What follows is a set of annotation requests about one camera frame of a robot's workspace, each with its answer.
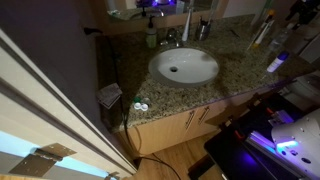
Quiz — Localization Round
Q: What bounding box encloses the clear plastic bottle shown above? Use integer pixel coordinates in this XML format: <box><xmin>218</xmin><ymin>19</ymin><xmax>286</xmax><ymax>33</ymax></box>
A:
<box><xmin>267</xmin><ymin>29</ymin><xmax>290</xmax><ymax>53</ymax></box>

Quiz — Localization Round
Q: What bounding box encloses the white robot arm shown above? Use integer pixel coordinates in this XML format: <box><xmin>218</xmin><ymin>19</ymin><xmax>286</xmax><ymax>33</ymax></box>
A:
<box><xmin>271</xmin><ymin>109</ymin><xmax>320</xmax><ymax>180</ymax></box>

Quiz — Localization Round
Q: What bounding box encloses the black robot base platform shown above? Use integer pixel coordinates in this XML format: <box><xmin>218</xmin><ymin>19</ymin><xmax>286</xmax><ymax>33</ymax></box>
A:
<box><xmin>204</xmin><ymin>94</ymin><xmax>311</xmax><ymax>180</ymax></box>

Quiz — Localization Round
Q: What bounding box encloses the white oval sink basin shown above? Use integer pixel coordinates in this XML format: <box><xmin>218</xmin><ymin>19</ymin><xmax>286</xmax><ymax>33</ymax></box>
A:
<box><xmin>148</xmin><ymin>48</ymin><xmax>219</xmax><ymax>88</ymax></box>

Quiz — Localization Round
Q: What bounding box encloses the chrome sink faucet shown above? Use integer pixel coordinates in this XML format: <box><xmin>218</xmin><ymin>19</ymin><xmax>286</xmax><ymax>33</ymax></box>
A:
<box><xmin>160</xmin><ymin>28</ymin><xmax>183</xmax><ymax>47</ymax></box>

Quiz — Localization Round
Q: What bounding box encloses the green soap dispenser bottle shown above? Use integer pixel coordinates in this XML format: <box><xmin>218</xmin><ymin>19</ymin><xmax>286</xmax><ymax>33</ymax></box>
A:
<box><xmin>146</xmin><ymin>16</ymin><xmax>157</xmax><ymax>48</ymax></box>

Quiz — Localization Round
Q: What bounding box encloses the white bottle blue cap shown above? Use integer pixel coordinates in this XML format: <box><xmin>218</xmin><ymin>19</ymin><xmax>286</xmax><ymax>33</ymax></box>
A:
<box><xmin>267</xmin><ymin>51</ymin><xmax>289</xmax><ymax>73</ymax></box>

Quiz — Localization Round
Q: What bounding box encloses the contact lens case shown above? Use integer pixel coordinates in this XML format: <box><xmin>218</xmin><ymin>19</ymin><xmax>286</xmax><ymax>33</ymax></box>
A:
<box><xmin>133</xmin><ymin>97</ymin><xmax>151</xmax><ymax>111</ymax></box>

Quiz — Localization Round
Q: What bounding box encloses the wooden vanity cabinet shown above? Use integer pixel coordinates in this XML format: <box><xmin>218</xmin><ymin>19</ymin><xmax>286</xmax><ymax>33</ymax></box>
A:
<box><xmin>119</xmin><ymin>94</ymin><xmax>253</xmax><ymax>157</ymax></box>

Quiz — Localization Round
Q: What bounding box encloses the small dark box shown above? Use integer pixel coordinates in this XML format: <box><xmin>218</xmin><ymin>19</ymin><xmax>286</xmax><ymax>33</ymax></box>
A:
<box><xmin>97</xmin><ymin>83</ymin><xmax>122</xmax><ymax>109</ymax></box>

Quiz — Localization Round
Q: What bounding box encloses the white electric toothbrush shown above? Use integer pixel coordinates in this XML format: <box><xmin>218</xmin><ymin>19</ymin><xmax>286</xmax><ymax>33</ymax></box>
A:
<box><xmin>182</xmin><ymin>7</ymin><xmax>193</xmax><ymax>42</ymax></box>

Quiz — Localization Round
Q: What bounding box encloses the metal toothbrush holder cup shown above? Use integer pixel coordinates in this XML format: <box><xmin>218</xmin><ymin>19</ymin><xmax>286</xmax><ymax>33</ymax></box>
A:
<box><xmin>195</xmin><ymin>19</ymin><xmax>211</xmax><ymax>41</ymax></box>

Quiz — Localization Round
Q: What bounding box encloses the white tube yellow cap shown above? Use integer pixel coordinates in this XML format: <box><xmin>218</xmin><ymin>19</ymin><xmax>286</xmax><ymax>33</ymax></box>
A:
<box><xmin>248</xmin><ymin>10</ymin><xmax>275</xmax><ymax>49</ymax></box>

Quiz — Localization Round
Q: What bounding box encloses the white door with hinge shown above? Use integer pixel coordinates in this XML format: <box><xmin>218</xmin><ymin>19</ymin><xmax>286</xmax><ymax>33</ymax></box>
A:
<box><xmin>0</xmin><ymin>30</ymin><xmax>137</xmax><ymax>178</ymax></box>

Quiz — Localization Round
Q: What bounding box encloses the black power cable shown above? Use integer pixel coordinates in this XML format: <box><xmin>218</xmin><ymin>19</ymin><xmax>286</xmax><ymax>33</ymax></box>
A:
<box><xmin>83</xmin><ymin>27</ymin><xmax>183</xmax><ymax>180</ymax></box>

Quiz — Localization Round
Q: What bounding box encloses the wall mirror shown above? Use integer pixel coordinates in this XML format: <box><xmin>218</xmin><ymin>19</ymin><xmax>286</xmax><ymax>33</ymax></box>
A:
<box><xmin>104</xmin><ymin>0</ymin><xmax>225</xmax><ymax>21</ymax></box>

